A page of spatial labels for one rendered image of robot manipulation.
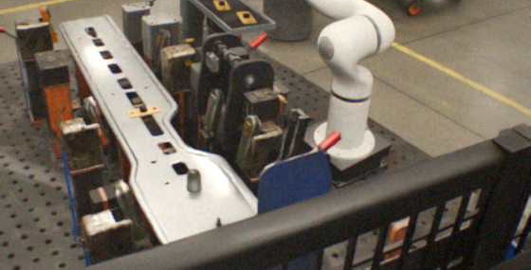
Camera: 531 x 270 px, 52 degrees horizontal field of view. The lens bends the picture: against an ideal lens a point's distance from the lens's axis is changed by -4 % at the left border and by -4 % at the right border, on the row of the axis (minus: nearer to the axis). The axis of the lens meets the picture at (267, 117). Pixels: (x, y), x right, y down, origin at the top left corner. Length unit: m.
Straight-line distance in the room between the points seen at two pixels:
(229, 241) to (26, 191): 1.49
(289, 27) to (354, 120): 2.71
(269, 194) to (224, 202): 0.44
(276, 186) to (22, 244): 0.98
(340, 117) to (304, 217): 1.37
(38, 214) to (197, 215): 0.64
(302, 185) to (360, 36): 0.82
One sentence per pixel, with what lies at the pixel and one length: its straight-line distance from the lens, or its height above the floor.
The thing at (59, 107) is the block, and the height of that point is 0.89.
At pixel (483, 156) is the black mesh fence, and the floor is 1.55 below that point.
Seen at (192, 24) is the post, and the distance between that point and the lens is 1.96.
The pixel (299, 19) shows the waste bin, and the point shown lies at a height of 0.19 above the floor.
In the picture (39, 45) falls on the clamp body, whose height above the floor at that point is 0.99.
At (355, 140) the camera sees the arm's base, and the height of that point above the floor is 0.82.
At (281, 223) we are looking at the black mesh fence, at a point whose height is 1.55.
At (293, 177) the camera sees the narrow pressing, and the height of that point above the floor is 1.31.
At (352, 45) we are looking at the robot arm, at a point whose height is 1.16.
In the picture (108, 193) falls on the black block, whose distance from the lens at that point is 1.24.
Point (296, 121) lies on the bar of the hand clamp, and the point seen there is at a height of 1.20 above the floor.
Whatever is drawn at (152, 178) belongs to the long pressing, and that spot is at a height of 1.00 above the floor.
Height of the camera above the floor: 1.76
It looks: 31 degrees down
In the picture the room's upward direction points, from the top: 4 degrees clockwise
